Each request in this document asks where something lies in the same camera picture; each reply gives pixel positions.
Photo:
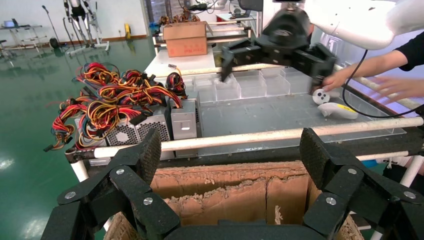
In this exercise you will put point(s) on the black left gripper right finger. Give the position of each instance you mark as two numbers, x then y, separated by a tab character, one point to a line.
344	185

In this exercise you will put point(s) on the worn cardboard box with dividers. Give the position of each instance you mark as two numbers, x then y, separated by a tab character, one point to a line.
232	198

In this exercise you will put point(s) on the white handheld device yellow label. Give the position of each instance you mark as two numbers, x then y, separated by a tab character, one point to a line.
334	111

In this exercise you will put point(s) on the person left hand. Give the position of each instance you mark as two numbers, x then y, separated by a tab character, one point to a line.
400	88

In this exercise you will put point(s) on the person right hand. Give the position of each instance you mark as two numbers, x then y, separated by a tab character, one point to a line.
338	79

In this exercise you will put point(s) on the humanoid robot on stand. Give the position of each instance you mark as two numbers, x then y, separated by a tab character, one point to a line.
78	11

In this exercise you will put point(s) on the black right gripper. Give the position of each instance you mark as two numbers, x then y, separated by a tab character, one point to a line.
285	33

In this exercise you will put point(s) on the white cabinet column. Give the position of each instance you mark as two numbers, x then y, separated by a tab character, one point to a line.
266	13

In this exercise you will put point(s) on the clear acrylic divided tray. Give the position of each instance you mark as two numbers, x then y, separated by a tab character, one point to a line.
265	112

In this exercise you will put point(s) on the yellow floor object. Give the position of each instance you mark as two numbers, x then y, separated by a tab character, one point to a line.
127	31

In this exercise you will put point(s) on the closed brown cardboard box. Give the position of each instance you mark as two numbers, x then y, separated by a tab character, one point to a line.
185	39

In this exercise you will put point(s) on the black monitor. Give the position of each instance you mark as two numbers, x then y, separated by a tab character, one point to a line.
251	5

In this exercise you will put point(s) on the grey power supply hexagon mesh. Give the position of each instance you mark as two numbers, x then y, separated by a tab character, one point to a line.
121	136
154	127

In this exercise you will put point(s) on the grey metal desk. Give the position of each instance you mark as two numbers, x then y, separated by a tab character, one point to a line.
20	28

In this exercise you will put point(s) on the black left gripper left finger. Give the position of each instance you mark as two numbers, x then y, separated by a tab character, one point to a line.
132	185

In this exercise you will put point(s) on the black stand pole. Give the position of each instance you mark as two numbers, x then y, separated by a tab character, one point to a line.
54	43

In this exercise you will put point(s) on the white round device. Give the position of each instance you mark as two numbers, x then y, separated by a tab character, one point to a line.
321	97

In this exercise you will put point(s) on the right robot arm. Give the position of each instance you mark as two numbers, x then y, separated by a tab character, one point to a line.
348	20

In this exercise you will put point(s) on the white table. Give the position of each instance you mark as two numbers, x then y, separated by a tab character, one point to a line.
159	64

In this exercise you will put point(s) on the grey power supply plain side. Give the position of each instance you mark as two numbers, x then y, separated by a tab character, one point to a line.
184	122

